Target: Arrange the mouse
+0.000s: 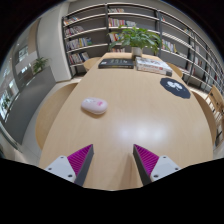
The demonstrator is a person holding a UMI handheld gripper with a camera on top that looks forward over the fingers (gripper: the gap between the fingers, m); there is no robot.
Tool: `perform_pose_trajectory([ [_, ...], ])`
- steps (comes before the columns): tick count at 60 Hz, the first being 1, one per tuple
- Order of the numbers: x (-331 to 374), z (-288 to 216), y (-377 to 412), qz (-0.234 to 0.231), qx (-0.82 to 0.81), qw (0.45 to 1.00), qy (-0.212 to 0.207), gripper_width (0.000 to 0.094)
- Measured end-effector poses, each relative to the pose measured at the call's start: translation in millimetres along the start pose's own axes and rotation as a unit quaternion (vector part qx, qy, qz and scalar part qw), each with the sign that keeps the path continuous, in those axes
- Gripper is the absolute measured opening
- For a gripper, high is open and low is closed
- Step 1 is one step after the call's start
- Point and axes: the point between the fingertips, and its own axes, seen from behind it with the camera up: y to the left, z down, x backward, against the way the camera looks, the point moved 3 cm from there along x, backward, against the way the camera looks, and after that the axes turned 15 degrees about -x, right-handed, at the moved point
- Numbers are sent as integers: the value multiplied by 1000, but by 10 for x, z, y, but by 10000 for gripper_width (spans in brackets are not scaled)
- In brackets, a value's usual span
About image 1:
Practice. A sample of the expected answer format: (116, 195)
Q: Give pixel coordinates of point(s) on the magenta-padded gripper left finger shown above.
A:
(61, 166)

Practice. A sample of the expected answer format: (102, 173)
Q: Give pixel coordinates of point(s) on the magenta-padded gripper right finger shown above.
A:
(163, 166)

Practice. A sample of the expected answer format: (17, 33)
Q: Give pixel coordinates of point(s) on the pale pink computer mouse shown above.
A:
(94, 105)

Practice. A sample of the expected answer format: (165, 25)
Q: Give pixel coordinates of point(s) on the dark mouse pad, white print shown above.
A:
(175, 87)

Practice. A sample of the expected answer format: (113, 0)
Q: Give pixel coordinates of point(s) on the slatted wooden chairs group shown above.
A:
(216, 100)

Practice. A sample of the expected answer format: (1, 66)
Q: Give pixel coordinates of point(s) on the tan book, dark spine end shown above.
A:
(155, 71)

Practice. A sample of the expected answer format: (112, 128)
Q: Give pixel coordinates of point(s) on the white illustrated large book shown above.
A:
(153, 63)

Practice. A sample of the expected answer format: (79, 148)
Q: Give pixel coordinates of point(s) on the small leafy floor plant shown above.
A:
(39, 64)

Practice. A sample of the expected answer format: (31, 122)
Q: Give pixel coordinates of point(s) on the black hardcover book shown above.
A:
(116, 63)

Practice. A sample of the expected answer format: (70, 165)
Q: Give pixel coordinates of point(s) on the green potted plant, grey pot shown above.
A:
(136, 38)

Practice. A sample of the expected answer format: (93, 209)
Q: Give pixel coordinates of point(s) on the grey shelf unit with books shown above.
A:
(90, 33)

